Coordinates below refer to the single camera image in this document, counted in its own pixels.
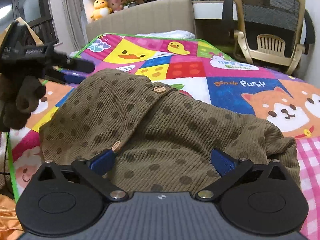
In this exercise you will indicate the colourful cartoon play mat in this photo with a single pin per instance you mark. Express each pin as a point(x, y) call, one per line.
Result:
point(265, 204)

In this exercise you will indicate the beige mesh office chair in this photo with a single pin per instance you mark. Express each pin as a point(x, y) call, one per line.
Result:
point(269, 33)

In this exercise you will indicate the orange cloth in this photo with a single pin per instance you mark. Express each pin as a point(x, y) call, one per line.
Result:
point(10, 227)

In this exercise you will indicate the brown paper bag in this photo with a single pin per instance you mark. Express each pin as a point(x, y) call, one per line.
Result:
point(20, 32)

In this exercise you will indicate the brown polka dot dress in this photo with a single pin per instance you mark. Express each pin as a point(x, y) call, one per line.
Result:
point(162, 138)

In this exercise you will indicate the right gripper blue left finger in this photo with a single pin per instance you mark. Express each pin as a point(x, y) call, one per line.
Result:
point(91, 172)

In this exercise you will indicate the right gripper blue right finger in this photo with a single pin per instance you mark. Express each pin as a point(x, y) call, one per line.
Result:
point(230, 170)

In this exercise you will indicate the pink plush toy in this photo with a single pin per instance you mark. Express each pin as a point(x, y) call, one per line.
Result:
point(115, 5)

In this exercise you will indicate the white desk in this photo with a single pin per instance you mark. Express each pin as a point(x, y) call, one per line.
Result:
point(207, 10)

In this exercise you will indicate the beige upholstered headboard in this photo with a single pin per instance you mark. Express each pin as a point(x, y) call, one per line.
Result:
point(153, 17)

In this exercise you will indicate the yellow duck plush toy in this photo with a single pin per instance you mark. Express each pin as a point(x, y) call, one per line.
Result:
point(101, 9)

